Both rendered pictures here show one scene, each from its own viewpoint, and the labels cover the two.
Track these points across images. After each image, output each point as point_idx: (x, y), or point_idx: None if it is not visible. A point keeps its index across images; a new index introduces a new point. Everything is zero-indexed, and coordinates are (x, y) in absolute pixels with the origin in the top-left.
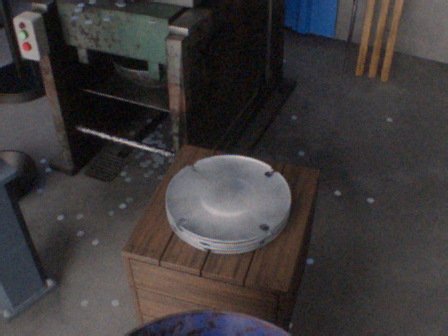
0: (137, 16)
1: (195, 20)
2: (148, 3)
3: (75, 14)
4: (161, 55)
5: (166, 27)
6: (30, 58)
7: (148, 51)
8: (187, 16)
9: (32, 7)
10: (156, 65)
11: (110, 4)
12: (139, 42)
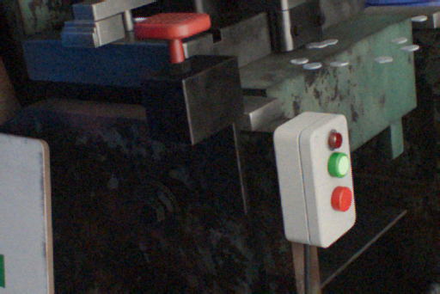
0: (381, 35)
1: (414, 6)
2: (330, 31)
3: (299, 100)
4: (406, 94)
5: (409, 32)
6: (339, 235)
7: (394, 101)
8: (396, 11)
9: (252, 126)
10: (400, 123)
11: (320, 50)
12: (384, 90)
